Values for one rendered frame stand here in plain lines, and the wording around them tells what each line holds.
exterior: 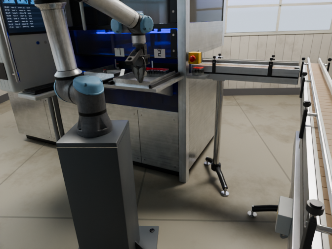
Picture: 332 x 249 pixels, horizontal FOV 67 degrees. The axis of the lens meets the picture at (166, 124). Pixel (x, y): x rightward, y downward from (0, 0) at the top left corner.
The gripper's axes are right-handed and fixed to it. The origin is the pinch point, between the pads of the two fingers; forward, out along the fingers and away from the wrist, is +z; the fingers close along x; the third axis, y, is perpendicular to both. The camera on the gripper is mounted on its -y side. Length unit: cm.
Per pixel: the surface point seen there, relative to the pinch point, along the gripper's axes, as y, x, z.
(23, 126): 39, 181, 72
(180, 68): 39.0, -8.6, -0.6
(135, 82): 1.5, 4.0, 1.3
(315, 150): -57, -84, -1
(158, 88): 2.4, -11.0, 3.8
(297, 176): -7, -86, 37
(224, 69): 50, -36, 0
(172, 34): 38.7, -3.3, -22.5
